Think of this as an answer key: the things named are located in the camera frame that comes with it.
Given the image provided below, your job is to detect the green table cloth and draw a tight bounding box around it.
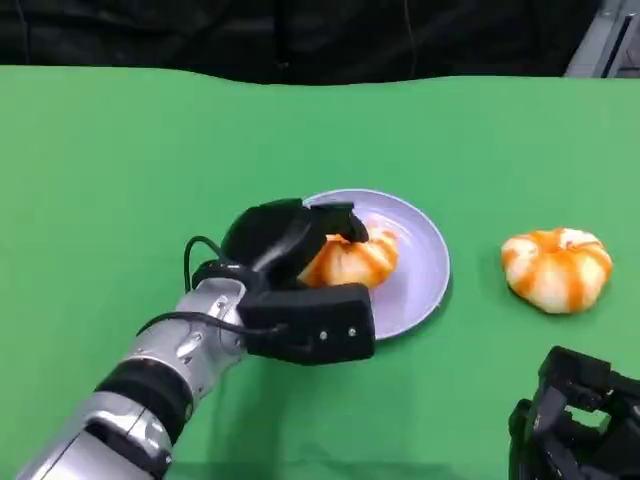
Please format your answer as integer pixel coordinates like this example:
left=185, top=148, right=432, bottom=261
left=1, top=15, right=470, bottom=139
left=0, top=64, right=640, bottom=480

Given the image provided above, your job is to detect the orange and white toy bread roll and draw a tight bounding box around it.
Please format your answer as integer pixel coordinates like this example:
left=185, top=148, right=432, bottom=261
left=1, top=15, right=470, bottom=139
left=297, top=222, right=401, bottom=289
left=500, top=227, right=614, bottom=315

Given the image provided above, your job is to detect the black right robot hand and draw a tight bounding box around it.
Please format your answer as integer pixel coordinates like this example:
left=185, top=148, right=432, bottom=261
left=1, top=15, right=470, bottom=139
left=506, top=345, right=640, bottom=480

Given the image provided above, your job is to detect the grey metal machine frame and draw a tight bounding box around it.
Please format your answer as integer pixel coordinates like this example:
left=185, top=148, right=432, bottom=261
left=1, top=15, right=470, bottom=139
left=563, top=0, right=640, bottom=79

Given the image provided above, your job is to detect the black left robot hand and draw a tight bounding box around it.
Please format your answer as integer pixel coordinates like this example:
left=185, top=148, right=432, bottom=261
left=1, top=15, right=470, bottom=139
left=219, top=197, right=372, bottom=291

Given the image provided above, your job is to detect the lilac plate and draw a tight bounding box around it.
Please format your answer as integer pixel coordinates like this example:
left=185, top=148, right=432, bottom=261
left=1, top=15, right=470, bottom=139
left=302, top=188, right=451, bottom=342

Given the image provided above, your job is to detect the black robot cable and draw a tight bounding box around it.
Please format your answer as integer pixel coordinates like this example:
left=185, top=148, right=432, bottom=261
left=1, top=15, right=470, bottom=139
left=135, top=311, right=291, bottom=337
left=182, top=235, right=225, bottom=295

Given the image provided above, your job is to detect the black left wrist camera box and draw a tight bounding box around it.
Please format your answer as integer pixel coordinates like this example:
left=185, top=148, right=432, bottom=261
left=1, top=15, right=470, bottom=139
left=236, top=282, right=377, bottom=367

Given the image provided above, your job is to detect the black backdrop curtain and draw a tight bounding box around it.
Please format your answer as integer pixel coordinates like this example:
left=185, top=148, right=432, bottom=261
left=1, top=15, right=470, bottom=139
left=0, top=0, right=601, bottom=85

